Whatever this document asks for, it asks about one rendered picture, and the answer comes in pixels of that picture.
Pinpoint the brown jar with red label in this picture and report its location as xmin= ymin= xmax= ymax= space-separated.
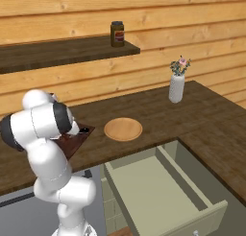
xmin=110 ymin=20 xmax=126 ymax=48

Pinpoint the pale green cabinet front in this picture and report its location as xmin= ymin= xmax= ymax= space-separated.
xmin=100 ymin=177 xmax=130 ymax=236

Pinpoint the dark dishwasher handle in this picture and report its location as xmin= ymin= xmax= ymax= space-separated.
xmin=0 ymin=170 xmax=93 ymax=209

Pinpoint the dark brown cutting board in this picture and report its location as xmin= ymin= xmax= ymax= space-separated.
xmin=53 ymin=123 xmax=96 ymax=161

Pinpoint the grey dishwasher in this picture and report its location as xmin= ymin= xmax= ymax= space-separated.
xmin=0 ymin=168 xmax=108 ymax=236

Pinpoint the dark wooden wall shelf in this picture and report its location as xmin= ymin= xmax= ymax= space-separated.
xmin=0 ymin=35 xmax=141 ymax=76

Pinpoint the pale green open drawer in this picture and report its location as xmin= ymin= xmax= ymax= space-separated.
xmin=101 ymin=145 xmax=229 ymax=236

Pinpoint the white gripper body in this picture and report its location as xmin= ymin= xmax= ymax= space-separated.
xmin=68 ymin=116 xmax=81 ymax=136

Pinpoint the round wooden plate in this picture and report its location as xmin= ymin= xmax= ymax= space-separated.
xmin=103 ymin=117 xmax=144 ymax=142

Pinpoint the white vase with flowers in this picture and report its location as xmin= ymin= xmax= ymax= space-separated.
xmin=168 ymin=55 xmax=192 ymax=105

